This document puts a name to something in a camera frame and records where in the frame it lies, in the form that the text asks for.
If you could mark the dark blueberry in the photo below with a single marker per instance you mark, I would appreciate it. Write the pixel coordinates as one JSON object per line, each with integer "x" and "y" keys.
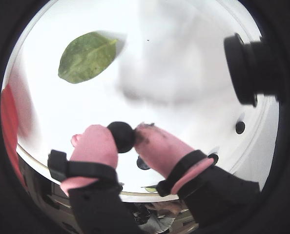
{"x": 214, "y": 156}
{"x": 240, "y": 127}
{"x": 141, "y": 164}
{"x": 121, "y": 136}

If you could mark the black camera mount knob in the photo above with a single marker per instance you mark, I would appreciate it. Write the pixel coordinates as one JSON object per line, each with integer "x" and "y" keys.
{"x": 245, "y": 70}

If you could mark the pink-tipped gripper finger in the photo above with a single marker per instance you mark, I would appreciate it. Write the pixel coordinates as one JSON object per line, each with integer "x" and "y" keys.
{"x": 164, "y": 151}
{"x": 93, "y": 148}

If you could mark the red collapsible silicone cup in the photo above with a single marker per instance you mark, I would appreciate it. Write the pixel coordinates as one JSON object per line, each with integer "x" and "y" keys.
{"x": 9, "y": 126}

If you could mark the green leaf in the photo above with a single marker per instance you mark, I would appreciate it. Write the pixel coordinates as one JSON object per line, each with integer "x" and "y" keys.
{"x": 86, "y": 58}
{"x": 151, "y": 189}

